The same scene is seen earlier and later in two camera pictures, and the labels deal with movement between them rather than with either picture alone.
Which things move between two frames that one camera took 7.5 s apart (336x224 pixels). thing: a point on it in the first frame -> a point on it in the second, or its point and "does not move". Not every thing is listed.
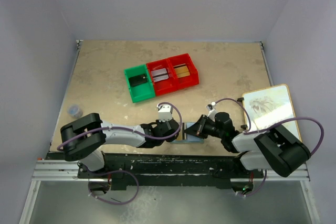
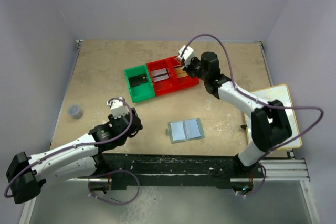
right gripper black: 197,128 -> 187,67
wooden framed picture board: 269,107 does not move
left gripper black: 158,123 -> 111,117
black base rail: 137,171 does not move
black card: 138,80 does not move
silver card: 159,75 does not move
